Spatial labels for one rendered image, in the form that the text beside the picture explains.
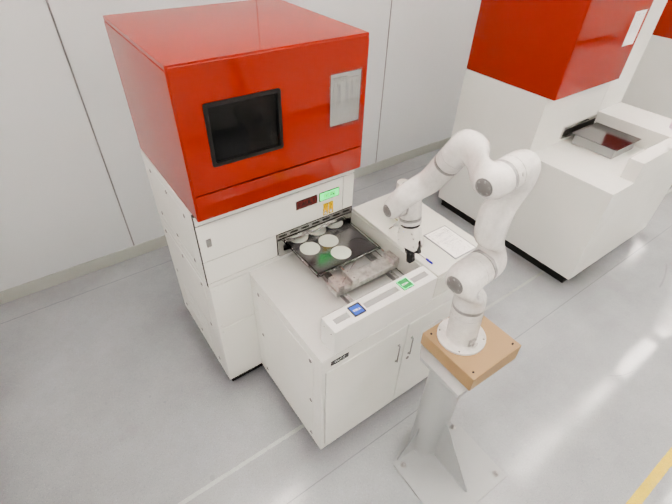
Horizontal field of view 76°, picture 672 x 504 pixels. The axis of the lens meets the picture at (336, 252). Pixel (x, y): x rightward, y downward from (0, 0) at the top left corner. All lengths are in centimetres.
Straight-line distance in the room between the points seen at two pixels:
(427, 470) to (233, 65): 204
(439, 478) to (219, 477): 109
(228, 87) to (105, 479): 195
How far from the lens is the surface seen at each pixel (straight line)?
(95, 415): 285
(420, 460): 250
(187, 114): 158
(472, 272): 147
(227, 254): 200
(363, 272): 202
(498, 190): 124
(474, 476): 253
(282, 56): 168
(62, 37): 303
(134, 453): 266
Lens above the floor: 225
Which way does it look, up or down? 40 degrees down
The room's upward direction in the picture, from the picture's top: 2 degrees clockwise
